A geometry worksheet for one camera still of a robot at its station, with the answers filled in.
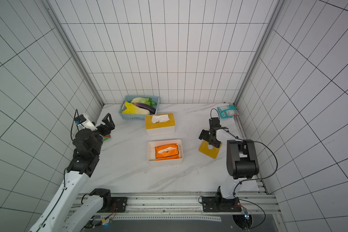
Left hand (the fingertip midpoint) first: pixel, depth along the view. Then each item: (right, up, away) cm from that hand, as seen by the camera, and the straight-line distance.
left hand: (103, 120), depth 73 cm
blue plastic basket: (-2, +17, +46) cm, 49 cm away
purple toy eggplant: (+19, +6, +37) cm, 42 cm away
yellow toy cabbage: (+6, +7, +31) cm, 33 cm away
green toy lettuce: (+12, +14, +40) cm, 44 cm away
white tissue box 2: (+22, -22, +17) cm, 36 cm away
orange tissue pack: (+33, -19, +10) cm, 39 cm away
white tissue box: (+28, -8, +22) cm, 37 cm away
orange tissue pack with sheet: (+32, 0, +21) cm, 38 cm away
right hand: (+56, -13, +25) cm, 63 cm away
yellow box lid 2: (+62, -22, +20) cm, 69 cm away
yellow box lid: (+20, -4, +23) cm, 30 cm away
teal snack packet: (+80, +6, +37) cm, 88 cm away
